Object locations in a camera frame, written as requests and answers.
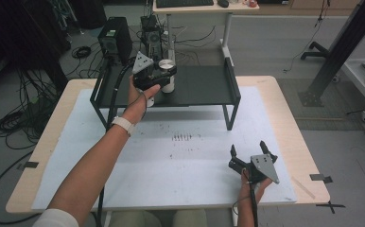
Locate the white sleeve cuff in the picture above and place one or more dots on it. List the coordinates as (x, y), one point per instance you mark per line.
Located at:
(56, 219)

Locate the open computer case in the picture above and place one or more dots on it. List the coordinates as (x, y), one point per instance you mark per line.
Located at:
(152, 34)

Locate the red tape roll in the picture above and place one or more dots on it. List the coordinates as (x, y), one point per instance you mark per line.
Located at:
(252, 3)

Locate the person's left hand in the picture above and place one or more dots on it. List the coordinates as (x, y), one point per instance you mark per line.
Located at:
(138, 105)

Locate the black metal beam stand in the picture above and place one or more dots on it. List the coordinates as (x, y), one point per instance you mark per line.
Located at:
(338, 53)

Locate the black computer mouse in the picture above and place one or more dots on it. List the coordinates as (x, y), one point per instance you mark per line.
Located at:
(223, 3)

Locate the person's leg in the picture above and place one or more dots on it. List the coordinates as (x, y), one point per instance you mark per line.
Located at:
(130, 219)
(190, 218)

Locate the black stand foot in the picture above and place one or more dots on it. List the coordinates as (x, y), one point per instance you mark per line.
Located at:
(316, 52)

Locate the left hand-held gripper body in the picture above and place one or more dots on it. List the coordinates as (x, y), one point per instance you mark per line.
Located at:
(142, 74)

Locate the black computer tower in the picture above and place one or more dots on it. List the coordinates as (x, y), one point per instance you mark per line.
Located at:
(116, 38)

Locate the black keyboard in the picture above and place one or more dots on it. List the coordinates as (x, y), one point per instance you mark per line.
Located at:
(183, 3)

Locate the person's left leg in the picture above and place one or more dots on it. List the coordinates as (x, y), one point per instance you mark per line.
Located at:
(130, 219)

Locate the white desk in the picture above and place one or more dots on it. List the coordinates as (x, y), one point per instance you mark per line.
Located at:
(202, 9)

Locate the person's right leg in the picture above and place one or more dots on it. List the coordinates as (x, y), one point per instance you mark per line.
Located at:
(190, 218)

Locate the black tape cross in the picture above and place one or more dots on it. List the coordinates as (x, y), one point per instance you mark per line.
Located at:
(330, 206)

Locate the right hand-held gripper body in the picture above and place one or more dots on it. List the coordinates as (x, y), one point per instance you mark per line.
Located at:
(262, 165)

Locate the black tape strip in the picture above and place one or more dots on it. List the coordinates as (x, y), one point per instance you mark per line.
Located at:
(321, 178)
(31, 164)

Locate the dark curtain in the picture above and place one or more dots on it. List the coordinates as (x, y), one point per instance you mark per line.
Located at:
(20, 38)

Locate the black metal shelf rack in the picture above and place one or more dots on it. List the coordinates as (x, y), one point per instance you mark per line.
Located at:
(199, 85)

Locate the white cart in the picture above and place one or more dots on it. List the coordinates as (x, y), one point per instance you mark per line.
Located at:
(358, 74)

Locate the white table mat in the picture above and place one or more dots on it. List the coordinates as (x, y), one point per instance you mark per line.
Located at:
(187, 186)

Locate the white wristband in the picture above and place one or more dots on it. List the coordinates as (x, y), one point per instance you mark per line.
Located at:
(124, 125)

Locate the person's right hand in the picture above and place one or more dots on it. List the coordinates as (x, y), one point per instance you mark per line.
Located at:
(247, 190)

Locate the white cup with metal lid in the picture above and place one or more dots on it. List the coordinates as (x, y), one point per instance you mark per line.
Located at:
(166, 64)

